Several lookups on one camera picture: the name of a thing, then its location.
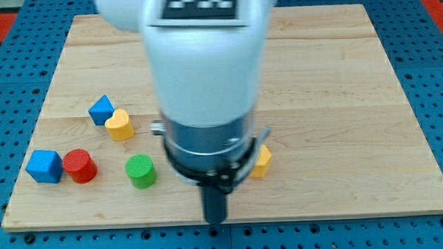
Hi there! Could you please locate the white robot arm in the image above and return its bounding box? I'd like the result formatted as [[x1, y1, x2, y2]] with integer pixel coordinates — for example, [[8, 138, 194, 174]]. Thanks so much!
[[94, 0, 277, 185]]

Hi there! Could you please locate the black cylindrical pointer tool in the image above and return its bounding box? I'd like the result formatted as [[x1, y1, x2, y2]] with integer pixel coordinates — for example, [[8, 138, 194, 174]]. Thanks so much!
[[200, 186, 227, 225]]

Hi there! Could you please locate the yellow pentagon block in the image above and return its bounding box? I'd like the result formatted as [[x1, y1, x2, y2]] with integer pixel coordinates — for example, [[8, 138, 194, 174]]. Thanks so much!
[[249, 144, 272, 178]]

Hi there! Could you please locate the wooden board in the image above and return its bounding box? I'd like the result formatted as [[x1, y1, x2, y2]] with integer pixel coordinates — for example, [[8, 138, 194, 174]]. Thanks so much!
[[1, 4, 443, 232]]

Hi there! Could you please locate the green cylinder block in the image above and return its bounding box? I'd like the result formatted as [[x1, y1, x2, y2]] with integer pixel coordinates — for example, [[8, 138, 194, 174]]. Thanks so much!
[[125, 154, 157, 189]]

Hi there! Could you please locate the blue cube block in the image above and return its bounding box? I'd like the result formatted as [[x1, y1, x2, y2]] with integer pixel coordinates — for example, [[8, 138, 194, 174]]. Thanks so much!
[[25, 149, 63, 184]]

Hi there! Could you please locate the red cylinder block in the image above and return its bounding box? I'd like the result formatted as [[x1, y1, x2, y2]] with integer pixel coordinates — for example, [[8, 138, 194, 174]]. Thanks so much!
[[62, 149, 98, 183]]

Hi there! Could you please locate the blue triangular block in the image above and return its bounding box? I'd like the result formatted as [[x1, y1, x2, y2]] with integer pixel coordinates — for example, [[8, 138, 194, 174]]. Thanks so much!
[[88, 95, 114, 126]]

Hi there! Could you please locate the black and white marker tag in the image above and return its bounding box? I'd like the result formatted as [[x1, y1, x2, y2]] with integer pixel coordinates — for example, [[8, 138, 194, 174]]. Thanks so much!
[[150, 0, 248, 27]]

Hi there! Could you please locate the yellow heart block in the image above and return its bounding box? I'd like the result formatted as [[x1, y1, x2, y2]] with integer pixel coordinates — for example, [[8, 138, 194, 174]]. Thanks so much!
[[104, 109, 134, 141]]

